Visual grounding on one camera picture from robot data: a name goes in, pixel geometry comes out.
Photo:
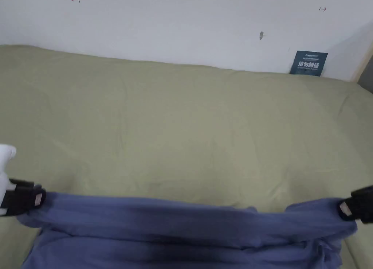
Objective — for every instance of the blue shirt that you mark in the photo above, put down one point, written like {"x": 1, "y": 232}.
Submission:
{"x": 186, "y": 234}

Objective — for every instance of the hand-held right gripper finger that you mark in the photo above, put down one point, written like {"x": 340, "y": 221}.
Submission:
{"x": 357, "y": 205}

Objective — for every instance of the bed with pale green sheet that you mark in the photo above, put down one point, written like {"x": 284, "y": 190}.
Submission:
{"x": 174, "y": 120}

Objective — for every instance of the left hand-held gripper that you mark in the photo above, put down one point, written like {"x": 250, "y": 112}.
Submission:
{"x": 5, "y": 167}

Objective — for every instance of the dark blue sign card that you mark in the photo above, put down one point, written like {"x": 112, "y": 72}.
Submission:
{"x": 309, "y": 63}

